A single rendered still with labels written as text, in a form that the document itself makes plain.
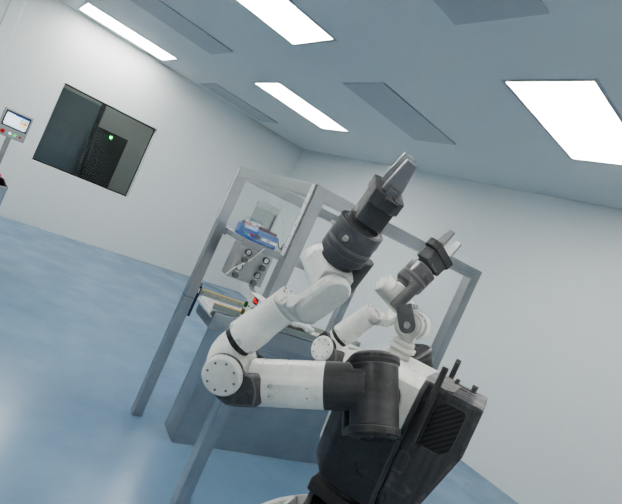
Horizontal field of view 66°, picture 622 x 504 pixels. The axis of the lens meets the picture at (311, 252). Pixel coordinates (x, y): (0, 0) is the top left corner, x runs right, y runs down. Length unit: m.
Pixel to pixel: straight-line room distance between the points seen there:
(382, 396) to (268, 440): 2.52
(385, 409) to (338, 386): 0.09
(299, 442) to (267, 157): 6.06
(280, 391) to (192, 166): 7.32
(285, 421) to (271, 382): 2.44
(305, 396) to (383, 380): 0.14
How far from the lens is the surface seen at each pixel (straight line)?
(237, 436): 3.26
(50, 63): 7.58
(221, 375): 0.92
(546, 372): 5.24
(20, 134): 5.20
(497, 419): 5.40
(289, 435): 3.43
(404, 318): 1.08
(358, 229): 0.82
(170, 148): 7.97
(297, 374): 0.91
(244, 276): 2.74
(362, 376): 0.90
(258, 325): 0.90
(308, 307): 0.85
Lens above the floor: 1.41
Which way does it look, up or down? 1 degrees down
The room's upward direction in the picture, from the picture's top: 24 degrees clockwise
